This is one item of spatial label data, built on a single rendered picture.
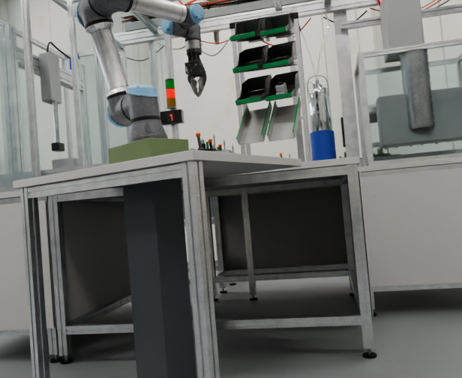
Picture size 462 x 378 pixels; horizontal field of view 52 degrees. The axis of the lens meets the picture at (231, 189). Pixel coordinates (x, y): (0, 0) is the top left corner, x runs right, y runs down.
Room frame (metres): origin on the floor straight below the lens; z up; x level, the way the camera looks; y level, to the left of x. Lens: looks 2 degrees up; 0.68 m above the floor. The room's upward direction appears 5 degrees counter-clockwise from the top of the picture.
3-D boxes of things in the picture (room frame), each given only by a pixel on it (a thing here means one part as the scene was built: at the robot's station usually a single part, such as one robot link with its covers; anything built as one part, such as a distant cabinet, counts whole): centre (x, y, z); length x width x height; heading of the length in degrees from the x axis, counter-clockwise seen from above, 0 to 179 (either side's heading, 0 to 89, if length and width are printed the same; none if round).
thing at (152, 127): (1.85, 0.31, 1.01); 0.15 x 0.15 x 0.10
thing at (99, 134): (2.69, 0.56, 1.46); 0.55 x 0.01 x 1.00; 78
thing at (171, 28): (2.14, 0.18, 1.53); 0.11 x 0.11 x 0.08; 42
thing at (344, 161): (2.88, 0.04, 0.84); 1.50 x 1.41 x 0.03; 78
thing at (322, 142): (3.11, -0.62, 0.99); 0.16 x 0.16 x 0.27
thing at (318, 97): (3.11, -0.62, 1.32); 0.14 x 0.14 x 0.38
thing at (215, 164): (1.89, 0.27, 0.84); 0.90 x 0.70 x 0.03; 56
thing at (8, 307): (3.10, 1.08, 0.43); 1.39 x 0.63 x 0.86; 168
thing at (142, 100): (1.85, 0.32, 1.13); 0.13 x 0.12 x 0.14; 42
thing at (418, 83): (2.95, -1.16, 1.50); 0.38 x 0.21 x 0.88; 168
